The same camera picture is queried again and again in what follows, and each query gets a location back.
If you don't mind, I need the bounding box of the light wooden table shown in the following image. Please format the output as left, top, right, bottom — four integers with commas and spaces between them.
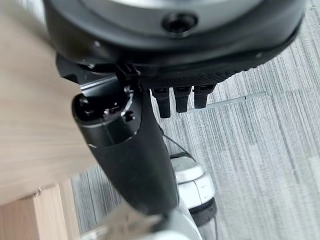
0, 0, 98, 240

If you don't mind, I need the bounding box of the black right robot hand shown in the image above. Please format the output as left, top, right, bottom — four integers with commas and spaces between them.
42, 0, 305, 216

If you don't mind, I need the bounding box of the thin black cable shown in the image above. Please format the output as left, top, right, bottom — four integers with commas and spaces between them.
161, 129, 221, 240

